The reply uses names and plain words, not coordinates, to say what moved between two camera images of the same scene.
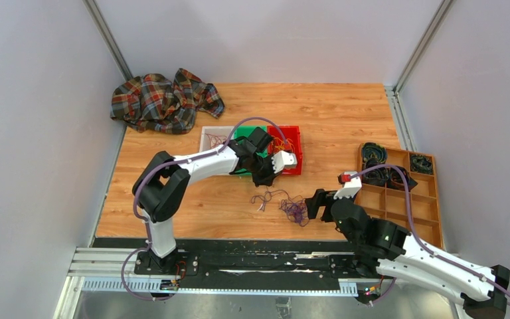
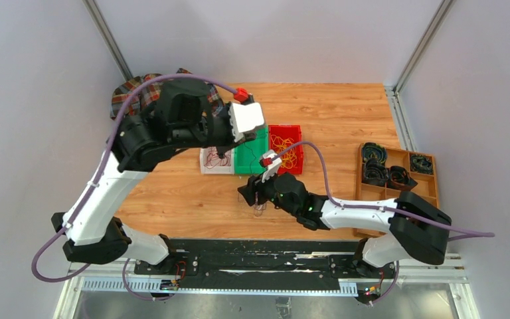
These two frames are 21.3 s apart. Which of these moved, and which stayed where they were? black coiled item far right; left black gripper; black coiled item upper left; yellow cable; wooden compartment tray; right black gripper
Moved: left black gripper; right black gripper
Stayed: black coiled item upper left; yellow cable; black coiled item far right; wooden compartment tray
